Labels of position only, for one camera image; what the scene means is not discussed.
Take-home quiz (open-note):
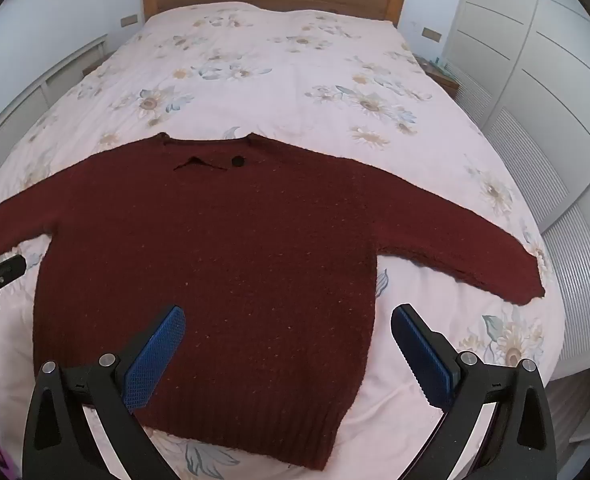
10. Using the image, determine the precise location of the dark red knitted sweater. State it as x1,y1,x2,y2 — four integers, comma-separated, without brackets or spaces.
0,133,545,470

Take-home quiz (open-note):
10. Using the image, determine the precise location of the right wooden nightstand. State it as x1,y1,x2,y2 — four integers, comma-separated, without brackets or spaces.
415,55,460,100

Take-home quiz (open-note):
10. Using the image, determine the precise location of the white wardrobe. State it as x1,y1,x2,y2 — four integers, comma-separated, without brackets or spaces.
443,0,590,378

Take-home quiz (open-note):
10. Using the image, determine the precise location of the pink floral bed cover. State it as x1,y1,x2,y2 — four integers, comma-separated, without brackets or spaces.
0,3,564,479

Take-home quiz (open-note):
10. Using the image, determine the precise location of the left wall switch plate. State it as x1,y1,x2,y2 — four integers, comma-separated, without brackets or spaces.
120,14,138,28

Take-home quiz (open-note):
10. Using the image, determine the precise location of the wall switch plate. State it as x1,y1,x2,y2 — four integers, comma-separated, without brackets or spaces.
422,27,441,42
120,14,138,28

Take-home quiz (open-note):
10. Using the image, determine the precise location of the right wall switch plate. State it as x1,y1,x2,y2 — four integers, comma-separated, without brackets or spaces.
422,27,441,42

